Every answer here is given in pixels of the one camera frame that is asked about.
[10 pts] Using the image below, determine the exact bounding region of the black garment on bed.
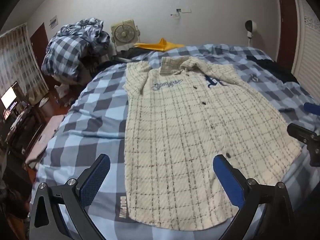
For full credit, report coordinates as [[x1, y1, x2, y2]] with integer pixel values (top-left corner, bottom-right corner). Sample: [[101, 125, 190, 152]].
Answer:
[[246, 56, 299, 84]]

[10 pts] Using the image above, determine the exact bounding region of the white louvered wardrobe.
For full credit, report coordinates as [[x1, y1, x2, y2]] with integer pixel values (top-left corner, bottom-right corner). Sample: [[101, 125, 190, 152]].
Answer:
[[294, 0, 319, 97]]

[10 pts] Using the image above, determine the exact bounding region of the brown door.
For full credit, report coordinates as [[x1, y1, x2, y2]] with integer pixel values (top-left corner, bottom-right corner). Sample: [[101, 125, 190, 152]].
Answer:
[[277, 0, 298, 72]]

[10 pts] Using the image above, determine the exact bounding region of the wall socket with wires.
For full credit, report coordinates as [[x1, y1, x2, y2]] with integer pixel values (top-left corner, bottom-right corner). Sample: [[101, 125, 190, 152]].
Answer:
[[170, 8, 192, 18]]

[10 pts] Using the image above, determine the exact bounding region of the white wall camera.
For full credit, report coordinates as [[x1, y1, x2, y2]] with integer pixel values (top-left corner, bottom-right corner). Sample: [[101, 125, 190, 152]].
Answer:
[[245, 20, 257, 39]]

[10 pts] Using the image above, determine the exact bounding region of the patterned curtain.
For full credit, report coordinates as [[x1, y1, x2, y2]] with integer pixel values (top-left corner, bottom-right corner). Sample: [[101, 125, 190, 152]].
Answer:
[[0, 23, 48, 105]]

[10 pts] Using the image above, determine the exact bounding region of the bundled blue checkered quilt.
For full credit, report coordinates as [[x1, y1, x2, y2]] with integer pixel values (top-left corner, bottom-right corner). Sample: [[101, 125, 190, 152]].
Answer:
[[41, 18, 110, 84]]

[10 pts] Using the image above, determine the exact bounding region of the cream plaid tweed shirt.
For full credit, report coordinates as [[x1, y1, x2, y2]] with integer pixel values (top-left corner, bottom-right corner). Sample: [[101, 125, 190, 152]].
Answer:
[[124, 57, 302, 231]]

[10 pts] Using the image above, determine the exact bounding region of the pink bench cushion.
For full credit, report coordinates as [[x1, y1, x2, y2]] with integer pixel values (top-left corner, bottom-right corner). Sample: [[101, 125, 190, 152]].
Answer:
[[25, 115, 65, 169]]

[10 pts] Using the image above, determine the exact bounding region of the computer monitor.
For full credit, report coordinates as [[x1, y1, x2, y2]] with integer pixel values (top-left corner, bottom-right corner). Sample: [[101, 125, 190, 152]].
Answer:
[[1, 82, 18, 110]]

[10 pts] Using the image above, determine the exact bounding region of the yellow cloth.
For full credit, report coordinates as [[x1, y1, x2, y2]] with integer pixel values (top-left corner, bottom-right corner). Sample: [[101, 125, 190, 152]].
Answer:
[[134, 38, 184, 52]]

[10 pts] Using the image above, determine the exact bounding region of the dark wooden desk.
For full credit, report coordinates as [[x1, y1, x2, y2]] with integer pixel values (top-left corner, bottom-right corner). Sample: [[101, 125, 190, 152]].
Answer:
[[1, 105, 46, 161]]

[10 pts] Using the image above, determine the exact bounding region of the beige box fan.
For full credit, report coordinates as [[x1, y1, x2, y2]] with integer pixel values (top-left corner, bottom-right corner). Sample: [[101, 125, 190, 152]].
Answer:
[[111, 19, 140, 49]]

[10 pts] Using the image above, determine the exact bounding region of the blue checkered bed sheet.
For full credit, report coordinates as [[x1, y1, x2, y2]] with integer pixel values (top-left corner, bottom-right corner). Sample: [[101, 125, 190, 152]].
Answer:
[[36, 44, 319, 239]]

